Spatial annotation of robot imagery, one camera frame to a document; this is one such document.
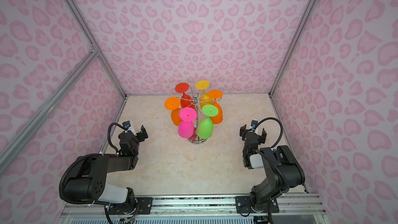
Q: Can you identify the green wine glass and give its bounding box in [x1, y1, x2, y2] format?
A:
[197, 104, 216, 139]

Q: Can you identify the orange wine glass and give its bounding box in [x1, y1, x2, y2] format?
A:
[208, 90, 223, 124]
[164, 97, 181, 126]

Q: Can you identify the yellow wine glass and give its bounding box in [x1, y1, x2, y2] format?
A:
[195, 80, 214, 108]

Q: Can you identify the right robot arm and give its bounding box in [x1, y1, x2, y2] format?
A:
[235, 125, 305, 217]

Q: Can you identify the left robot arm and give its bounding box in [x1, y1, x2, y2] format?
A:
[59, 121, 148, 214]

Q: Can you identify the pink wine glass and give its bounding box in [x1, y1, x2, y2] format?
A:
[178, 107, 197, 139]

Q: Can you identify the chrome wine glass rack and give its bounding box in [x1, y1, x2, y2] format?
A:
[175, 80, 223, 144]

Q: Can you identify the red wine glass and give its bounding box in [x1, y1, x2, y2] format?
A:
[175, 83, 195, 109]

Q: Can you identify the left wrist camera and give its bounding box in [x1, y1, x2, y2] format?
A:
[122, 120, 132, 131]

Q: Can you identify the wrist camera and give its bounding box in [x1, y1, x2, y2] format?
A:
[251, 120, 259, 131]
[122, 120, 132, 131]

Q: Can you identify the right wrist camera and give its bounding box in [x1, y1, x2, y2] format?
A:
[251, 120, 259, 131]

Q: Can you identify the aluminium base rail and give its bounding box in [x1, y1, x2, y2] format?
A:
[58, 193, 330, 224]

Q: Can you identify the aluminium frame strut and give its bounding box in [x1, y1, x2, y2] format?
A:
[1, 48, 98, 175]

